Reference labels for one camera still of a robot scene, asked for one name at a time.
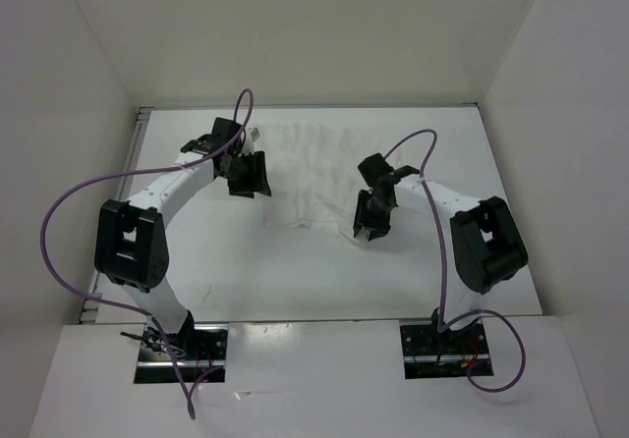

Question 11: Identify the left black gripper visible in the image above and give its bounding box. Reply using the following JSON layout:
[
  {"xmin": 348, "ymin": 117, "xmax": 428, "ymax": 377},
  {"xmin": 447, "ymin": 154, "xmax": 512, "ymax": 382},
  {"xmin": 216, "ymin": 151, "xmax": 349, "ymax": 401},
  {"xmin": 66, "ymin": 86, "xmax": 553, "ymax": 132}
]
[{"xmin": 220, "ymin": 150, "xmax": 271, "ymax": 198}]

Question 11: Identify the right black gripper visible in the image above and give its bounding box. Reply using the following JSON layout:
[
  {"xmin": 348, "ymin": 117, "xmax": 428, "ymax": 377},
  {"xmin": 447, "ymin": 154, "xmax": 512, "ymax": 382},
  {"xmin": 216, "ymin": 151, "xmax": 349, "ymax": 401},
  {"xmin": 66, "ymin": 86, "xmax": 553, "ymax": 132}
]
[{"xmin": 352, "ymin": 189, "xmax": 393, "ymax": 241}]

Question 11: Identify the white fabric skirt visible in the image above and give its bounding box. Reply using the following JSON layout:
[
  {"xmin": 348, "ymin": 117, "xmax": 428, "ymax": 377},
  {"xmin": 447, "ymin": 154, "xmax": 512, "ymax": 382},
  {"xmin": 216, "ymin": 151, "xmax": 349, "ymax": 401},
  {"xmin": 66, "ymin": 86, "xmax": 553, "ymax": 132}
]
[{"xmin": 256, "ymin": 122, "xmax": 382, "ymax": 246}]

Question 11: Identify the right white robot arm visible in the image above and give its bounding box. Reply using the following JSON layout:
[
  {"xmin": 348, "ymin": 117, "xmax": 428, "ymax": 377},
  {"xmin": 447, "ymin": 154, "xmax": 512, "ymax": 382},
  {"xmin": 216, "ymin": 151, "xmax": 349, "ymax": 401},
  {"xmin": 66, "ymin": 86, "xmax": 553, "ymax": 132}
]
[{"xmin": 353, "ymin": 153, "xmax": 529, "ymax": 353}]

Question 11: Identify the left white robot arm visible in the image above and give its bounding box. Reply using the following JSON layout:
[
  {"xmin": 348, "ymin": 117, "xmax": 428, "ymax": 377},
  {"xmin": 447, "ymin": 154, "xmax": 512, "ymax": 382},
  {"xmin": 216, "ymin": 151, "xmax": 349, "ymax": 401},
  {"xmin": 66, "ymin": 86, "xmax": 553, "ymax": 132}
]
[{"xmin": 94, "ymin": 118, "xmax": 271, "ymax": 359}]

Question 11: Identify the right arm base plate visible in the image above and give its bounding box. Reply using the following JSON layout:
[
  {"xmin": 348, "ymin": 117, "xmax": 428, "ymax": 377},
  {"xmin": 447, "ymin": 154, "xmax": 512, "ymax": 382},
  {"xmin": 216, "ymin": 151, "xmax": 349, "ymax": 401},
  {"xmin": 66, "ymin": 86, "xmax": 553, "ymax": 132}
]
[{"xmin": 399, "ymin": 320, "xmax": 493, "ymax": 380}]

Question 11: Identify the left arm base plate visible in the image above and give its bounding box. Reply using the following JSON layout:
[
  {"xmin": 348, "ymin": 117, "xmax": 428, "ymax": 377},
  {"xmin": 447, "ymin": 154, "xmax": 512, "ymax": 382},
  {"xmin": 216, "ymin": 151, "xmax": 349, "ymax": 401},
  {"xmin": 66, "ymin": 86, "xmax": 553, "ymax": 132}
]
[{"xmin": 125, "ymin": 324, "xmax": 229, "ymax": 385}]

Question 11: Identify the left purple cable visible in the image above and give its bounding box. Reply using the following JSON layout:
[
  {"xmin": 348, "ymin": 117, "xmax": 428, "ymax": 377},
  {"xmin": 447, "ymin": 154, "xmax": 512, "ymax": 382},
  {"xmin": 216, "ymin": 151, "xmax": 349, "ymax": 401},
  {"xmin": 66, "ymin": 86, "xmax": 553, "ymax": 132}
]
[{"xmin": 39, "ymin": 87, "xmax": 257, "ymax": 420}]

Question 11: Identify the aluminium table edge rail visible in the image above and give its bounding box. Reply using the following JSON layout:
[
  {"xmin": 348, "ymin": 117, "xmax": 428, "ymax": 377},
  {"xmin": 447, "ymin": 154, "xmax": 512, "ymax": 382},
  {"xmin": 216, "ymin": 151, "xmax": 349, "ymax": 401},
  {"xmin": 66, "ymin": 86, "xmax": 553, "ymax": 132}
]
[{"xmin": 78, "ymin": 105, "xmax": 158, "ymax": 324}]

